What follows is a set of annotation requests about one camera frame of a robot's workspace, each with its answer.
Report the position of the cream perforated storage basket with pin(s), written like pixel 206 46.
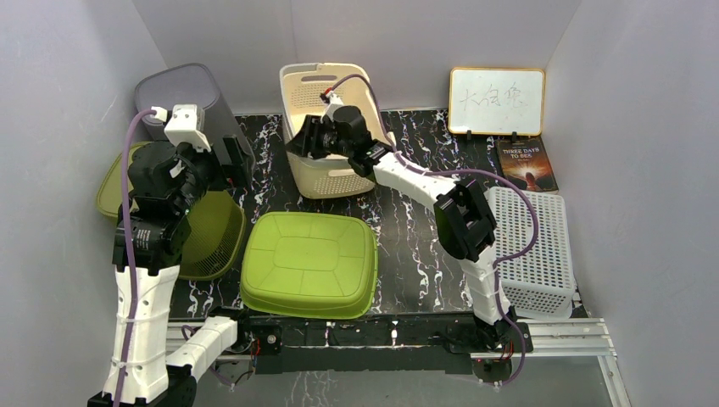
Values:
pixel 301 86

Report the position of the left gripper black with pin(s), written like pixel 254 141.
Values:
pixel 187 150

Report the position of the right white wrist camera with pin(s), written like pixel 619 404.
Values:
pixel 332 102

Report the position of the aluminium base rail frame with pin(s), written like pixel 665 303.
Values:
pixel 398 342

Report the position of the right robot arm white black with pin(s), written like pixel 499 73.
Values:
pixel 464 221

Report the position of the grey slatted bin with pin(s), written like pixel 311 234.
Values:
pixel 194 83

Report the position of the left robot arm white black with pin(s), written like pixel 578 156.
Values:
pixel 142 372

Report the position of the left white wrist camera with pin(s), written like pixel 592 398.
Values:
pixel 184 124

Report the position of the small whiteboard orange frame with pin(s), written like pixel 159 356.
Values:
pixel 496 102

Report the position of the olive green slatted bin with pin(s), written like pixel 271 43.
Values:
pixel 202 242

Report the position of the lime green plastic basin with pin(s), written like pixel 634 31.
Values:
pixel 310 265

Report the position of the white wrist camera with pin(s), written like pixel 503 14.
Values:
pixel 332 102
pixel 184 124

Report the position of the pale green colander basket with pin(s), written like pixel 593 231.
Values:
pixel 540 284

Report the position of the dark book three days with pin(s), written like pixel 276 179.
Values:
pixel 526 164

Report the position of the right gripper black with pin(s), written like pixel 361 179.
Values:
pixel 305 142

